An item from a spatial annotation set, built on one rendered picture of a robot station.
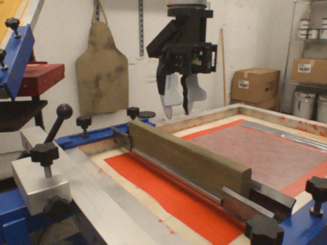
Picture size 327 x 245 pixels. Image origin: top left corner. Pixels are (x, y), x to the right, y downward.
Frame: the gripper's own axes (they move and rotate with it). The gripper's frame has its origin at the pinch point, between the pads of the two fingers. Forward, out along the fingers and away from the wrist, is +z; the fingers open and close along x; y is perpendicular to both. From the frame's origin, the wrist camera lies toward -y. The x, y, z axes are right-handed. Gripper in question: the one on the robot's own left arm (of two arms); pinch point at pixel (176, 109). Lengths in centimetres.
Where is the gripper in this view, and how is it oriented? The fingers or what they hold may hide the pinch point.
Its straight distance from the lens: 57.2
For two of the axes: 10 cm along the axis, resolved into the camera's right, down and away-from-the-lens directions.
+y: 6.1, 2.5, -7.5
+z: -0.1, 9.5, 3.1
